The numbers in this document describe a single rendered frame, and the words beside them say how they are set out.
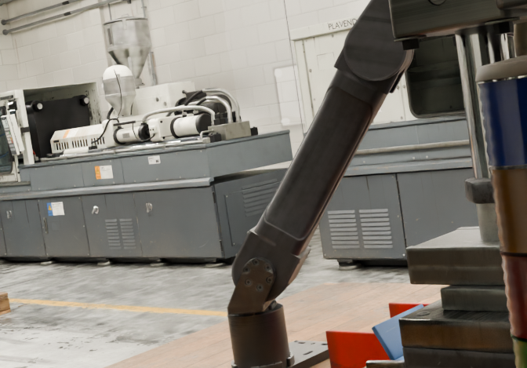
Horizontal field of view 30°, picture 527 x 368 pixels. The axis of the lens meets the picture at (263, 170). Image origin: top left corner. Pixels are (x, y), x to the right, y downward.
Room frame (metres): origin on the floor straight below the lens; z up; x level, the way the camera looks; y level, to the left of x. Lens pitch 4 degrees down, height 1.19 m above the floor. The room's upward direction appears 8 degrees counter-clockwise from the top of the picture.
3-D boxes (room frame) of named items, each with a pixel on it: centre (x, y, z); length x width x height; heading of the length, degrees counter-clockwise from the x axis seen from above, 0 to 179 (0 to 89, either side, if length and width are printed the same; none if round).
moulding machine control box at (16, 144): (9.31, 2.26, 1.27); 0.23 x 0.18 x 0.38; 135
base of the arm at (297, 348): (1.07, 0.03, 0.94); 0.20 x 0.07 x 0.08; 139
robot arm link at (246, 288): (1.07, 0.02, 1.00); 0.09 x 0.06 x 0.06; 166
